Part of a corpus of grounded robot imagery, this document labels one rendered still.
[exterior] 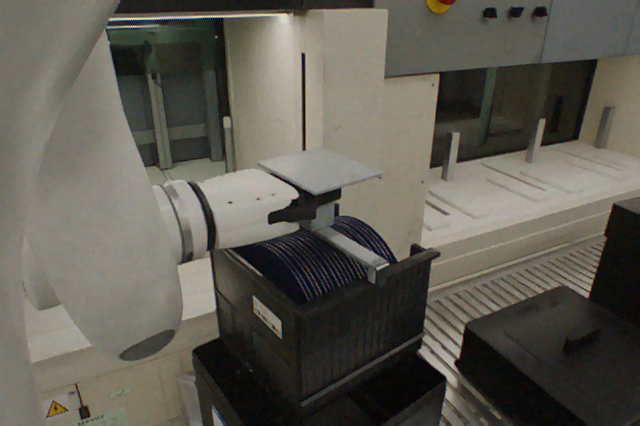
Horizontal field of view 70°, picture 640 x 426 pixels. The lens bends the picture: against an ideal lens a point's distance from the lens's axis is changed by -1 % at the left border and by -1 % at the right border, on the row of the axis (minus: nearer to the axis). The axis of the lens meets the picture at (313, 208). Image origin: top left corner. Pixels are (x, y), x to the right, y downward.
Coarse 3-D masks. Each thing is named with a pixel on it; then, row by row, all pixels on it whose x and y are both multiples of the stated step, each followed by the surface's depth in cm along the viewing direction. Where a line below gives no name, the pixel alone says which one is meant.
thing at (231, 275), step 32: (288, 160) 57; (320, 160) 57; (352, 160) 57; (320, 192) 49; (320, 224) 57; (224, 256) 59; (352, 256) 52; (416, 256) 55; (224, 288) 62; (256, 288) 53; (352, 288) 49; (384, 288) 54; (416, 288) 58; (224, 320) 65; (256, 320) 56; (288, 320) 48; (320, 320) 49; (352, 320) 52; (384, 320) 56; (416, 320) 60; (256, 352) 58; (288, 352) 50; (320, 352) 51; (352, 352) 54; (384, 352) 58; (288, 384) 53; (320, 384) 53; (352, 384) 57; (288, 416) 55
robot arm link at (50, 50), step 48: (0, 0) 3; (48, 0) 4; (96, 0) 5; (0, 48) 4; (48, 48) 4; (0, 96) 4; (48, 96) 5; (0, 144) 4; (0, 192) 5; (0, 240) 6; (0, 288) 6; (0, 336) 6; (0, 384) 6
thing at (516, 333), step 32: (480, 320) 88; (512, 320) 88; (544, 320) 88; (576, 320) 88; (608, 320) 88; (480, 352) 84; (512, 352) 80; (544, 352) 80; (576, 352) 80; (608, 352) 80; (480, 384) 86; (512, 384) 79; (544, 384) 74; (576, 384) 74; (608, 384) 73; (512, 416) 80; (544, 416) 74; (576, 416) 68; (608, 416) 68
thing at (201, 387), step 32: (192, 352) 70; (224, 352) 75; (224, 384) 77; (256, 384) 82; (384, 384) 79; (416, 384) 71; (224, 416) 64; (256, 416) 79; (320, 416) 79; (352, 416) 79; (384, 416) 76; (416, 416) 63
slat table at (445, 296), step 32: (544, 256) 129; (576, 256) 129; (448, 288) 115; (480, 288) 115; (512, 288) 115; (544, 288) 115; (576, 288) 115; (448, 320) 104; (416, 352) 95; (192, 384) 87; (192, 416) 80; (448, 416) 80; (480, 416) 145
